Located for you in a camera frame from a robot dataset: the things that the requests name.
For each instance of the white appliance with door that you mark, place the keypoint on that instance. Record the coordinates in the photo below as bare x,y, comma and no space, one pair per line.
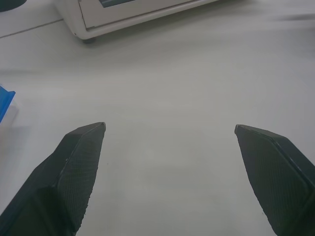
123,17

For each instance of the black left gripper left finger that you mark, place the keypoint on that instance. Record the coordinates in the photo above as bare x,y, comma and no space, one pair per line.
61,182

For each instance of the dark round object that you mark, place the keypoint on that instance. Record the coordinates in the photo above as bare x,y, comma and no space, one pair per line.
8,4

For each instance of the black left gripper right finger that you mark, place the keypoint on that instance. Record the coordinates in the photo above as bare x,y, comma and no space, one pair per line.
275,177

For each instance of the blue plastic container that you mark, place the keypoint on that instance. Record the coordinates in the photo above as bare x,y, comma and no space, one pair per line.
5,103

